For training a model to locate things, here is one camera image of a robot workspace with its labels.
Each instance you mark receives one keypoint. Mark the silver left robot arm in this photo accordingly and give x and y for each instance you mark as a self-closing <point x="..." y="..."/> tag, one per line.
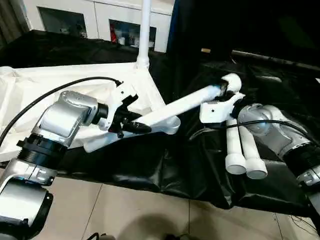
<point x="65" y="117"/>

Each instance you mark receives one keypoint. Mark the long dark metal rod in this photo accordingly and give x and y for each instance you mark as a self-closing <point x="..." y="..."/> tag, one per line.
<point x="275" y="60"/>

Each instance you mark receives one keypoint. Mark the grey curtain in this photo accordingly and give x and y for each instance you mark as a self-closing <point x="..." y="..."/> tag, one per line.
<point x="10" y="20"/>

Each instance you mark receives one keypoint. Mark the white plastic table leg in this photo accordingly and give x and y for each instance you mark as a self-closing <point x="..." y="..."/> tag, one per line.
<point x="252" y="155"/>
<point x="144" y="32"/>
<point x="235" y="150"/>
<point x="180" y="105"/>

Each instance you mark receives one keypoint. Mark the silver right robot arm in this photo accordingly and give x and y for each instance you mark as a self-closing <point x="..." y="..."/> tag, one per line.
<point x="275" y="132"/>

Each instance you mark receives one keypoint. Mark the white cabinet with glass doors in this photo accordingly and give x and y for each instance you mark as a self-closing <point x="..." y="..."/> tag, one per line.
<point x="95" y="15"/>

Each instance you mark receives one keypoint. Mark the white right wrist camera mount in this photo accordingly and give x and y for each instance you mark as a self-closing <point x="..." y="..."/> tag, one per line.
<point x="215" y="110"/>

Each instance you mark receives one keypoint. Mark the white plastic table top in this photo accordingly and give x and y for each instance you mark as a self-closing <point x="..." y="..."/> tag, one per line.
<point x="50" y="80"/>

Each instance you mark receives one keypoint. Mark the white flat board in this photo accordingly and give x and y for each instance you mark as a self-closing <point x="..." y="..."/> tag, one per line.
<point x="318" y="80"/>

